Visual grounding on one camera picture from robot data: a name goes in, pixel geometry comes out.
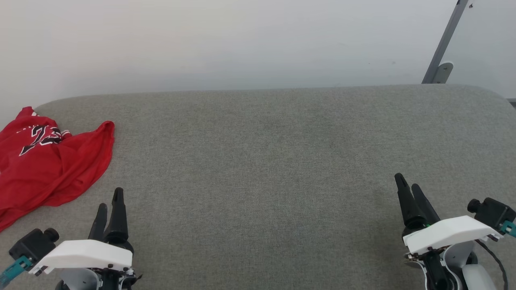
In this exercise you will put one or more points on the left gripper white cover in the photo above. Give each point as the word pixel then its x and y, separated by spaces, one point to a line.
pixel 84 253

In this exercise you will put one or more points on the teal camera connector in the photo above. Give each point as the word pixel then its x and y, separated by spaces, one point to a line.
pixel 14 272
pixel 509 228

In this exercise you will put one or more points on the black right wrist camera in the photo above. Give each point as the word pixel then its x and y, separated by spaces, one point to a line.
pixel 494 211

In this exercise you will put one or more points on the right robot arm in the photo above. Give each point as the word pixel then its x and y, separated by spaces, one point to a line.
pixel 475 278

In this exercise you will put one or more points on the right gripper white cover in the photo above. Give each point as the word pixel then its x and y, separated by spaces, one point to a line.
pixel 451 233

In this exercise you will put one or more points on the teal left camera connector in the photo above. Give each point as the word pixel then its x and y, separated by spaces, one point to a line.
pixel 14 272

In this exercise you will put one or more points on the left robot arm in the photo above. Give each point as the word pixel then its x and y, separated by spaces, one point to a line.
pixel 78 280

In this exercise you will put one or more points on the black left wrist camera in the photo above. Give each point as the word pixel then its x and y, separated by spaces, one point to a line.
pixel 34 243

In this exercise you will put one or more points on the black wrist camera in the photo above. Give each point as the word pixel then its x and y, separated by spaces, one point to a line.
pixel 494 211
pixel 34 243

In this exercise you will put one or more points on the teal right camera connector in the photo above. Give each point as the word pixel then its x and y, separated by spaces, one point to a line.
pixel 509 228

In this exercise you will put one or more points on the grey metal post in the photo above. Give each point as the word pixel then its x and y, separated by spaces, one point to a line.
pixel 446 40

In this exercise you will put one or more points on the round grey post bracket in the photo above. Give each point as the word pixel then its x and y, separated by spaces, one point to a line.
pixel 443 72

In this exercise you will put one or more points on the red and white jersey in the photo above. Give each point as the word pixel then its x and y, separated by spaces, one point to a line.
pixel 48 173

